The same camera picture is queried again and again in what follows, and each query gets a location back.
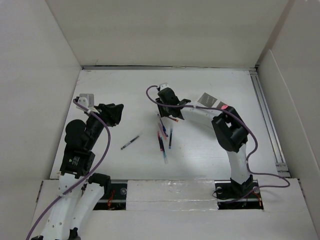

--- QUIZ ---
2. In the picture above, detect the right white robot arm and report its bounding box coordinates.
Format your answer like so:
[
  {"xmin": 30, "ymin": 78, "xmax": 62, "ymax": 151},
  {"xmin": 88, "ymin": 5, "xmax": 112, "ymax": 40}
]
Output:
[{"xmin": 155, "ymin": 84, "xmax": 253, "ymax": 199}]

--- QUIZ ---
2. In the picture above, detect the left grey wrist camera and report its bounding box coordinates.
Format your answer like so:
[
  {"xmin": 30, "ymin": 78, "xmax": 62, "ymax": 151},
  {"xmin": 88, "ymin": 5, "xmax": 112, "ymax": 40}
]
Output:
[{"xmin": 75, "ymin": 93, "xmax": 94, "ymax": 109}]

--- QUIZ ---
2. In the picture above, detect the back aluminium rail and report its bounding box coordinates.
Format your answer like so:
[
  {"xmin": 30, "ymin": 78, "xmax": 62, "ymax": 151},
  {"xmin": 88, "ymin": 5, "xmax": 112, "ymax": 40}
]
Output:
[{"xmin": 82, "ymin": 65, "xmax": 256, "ymax": 71}]

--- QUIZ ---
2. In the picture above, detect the red pink long pen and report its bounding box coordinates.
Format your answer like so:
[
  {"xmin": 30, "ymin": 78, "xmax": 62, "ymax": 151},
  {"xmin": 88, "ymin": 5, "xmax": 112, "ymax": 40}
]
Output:
[{"xmin": 157, "ymin": 131, "xmax": 168, "ymax": 164}]

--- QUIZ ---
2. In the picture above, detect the aluminium rail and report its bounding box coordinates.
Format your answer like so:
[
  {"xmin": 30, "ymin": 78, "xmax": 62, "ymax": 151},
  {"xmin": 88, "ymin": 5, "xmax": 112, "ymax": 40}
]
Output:
[
  {"xmin": 249, "ymin": 70, "xmax": 291, "ymax": 178},
  {"xmin": 82, "ymin": 65, "xmax": 256, "ymax": 71}
]

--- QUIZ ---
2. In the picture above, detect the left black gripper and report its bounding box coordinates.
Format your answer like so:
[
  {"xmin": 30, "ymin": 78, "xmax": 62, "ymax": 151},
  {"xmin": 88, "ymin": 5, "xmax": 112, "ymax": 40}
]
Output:
[{"xmin": 86, "ymin": 102, "xmax": 123, "ymax": 149}]

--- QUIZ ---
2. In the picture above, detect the blue pen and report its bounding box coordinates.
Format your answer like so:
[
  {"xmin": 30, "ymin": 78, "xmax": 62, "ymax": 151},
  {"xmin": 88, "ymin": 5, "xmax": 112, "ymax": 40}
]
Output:
[
  {"xmin": 157, "ymin": 113, "xmax": 168, "ymax": 137},
  {"xmin": 168, "ymin": 127, "xmax": 173, "ymax": 149}
]

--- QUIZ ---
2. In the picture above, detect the white foam front block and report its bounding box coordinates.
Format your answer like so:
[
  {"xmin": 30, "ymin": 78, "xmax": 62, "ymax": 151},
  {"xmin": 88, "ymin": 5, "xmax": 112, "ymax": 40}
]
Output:
[{"xmin": 126, "ymin": 179, "xmax": 218, "ymax": 212}]

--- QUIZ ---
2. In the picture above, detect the right aluminium rail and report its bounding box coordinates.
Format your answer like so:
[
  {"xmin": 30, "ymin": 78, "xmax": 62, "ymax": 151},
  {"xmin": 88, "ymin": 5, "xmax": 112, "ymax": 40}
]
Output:
[{"xmin": 249, "ymin": 70, "xmax": 291, "ymax": 178}]

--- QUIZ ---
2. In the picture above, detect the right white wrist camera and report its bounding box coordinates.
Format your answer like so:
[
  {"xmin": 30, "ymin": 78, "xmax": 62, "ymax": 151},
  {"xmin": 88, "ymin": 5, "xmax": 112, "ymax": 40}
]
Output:
[{"xmin": 157, "ymin": 83, "xmax": 170, "ymax": 92}]

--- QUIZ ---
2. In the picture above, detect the white two-slot desk organizer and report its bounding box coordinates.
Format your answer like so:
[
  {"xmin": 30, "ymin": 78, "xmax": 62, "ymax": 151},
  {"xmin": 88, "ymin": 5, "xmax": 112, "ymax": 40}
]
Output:
[{"xmin": 196, "ymin": 92, "xmax": 227, "ymax": 109}]

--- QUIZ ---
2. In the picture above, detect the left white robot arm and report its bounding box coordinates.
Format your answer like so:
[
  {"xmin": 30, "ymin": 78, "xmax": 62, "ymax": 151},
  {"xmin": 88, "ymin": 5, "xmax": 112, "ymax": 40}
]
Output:
[{"xmin": 35, "ymin": 103, "xmax": 124, "ymax": 240}]

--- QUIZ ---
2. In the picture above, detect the black pen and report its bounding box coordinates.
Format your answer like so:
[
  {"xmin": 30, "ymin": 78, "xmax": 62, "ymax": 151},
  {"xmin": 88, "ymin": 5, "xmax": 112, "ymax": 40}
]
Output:
[{"xmin": 120, "ymin": 134, "xmax": 141, "ymax": 151}]

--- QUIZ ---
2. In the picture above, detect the front black mounting rail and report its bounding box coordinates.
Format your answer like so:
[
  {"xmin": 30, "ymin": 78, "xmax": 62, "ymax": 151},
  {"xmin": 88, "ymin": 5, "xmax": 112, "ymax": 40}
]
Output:
[{"xmin": 94, "ymin": 180, "xmax": 128, "ymax": 211}]

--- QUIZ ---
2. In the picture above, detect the pink capped small bottle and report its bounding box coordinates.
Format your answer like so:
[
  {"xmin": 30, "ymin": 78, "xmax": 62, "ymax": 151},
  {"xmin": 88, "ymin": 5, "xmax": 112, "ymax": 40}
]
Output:
[{"xmin": 221, "ymin": 104, "xmax": 228, "ymax": 110}]

